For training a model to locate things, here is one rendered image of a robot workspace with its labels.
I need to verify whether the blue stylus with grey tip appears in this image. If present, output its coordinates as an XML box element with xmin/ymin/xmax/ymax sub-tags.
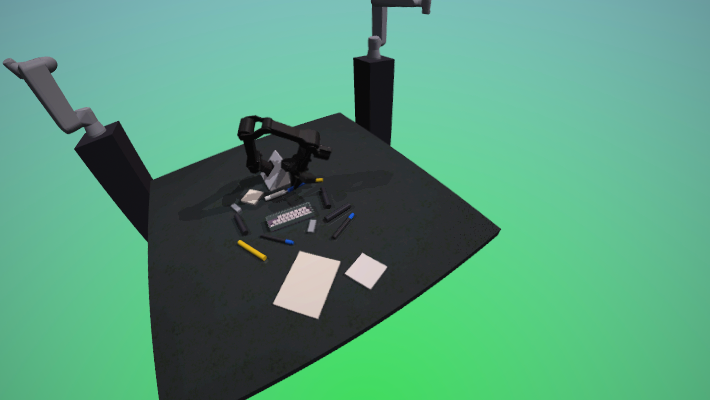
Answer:
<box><xmin>282</xmin><ymin>182</ymin><xmax>307</xmax><ymax>194</ymax></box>

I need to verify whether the beige sheet of paper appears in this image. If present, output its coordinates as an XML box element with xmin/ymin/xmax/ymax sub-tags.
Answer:
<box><xmin>274</xmin><ymin>252</ymin><xmax>340</xmax><ymax>319</ymax></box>

